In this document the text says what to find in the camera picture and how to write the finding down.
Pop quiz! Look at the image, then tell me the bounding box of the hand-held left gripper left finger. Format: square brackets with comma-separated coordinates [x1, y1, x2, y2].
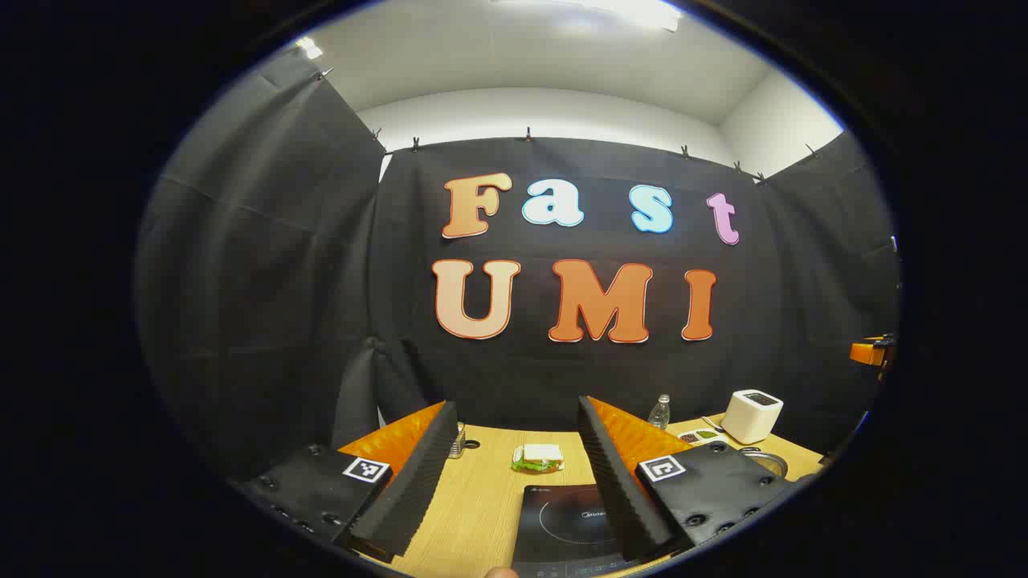
[233, 400, 460, 564]

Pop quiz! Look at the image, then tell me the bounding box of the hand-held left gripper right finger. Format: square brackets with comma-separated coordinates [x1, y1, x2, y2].
[577, 395, 796, 563]

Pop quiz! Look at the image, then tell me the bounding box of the black induction cooktop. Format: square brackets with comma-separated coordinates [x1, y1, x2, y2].
[512, 484, 635, 578]

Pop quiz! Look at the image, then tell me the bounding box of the stainless steel pot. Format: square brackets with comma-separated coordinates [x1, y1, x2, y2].
[739, 448, 789, 480]

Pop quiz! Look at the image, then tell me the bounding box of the sandwich on white plate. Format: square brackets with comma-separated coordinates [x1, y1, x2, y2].
[512, 444, 565, 474]

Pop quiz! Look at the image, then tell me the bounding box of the black backdrop cloth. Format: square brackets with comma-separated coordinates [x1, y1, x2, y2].
[135, 48, 900, 482]

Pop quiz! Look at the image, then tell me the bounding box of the white toaster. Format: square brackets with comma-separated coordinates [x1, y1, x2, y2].
[720, 389, 784, 445]

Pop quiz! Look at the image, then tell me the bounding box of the row of backdrop clips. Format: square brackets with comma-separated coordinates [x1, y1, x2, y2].
[316, 67, 822, 187]

